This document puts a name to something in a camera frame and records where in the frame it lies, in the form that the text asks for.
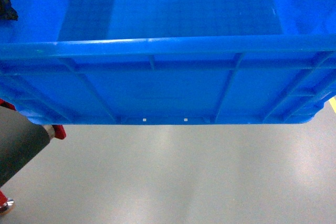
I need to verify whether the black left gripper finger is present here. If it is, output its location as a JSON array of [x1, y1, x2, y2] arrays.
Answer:
[[1, 0, 18, 20]]

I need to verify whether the blue plastic crate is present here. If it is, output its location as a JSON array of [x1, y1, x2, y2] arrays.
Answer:
[[1, 0, 335, 125]]

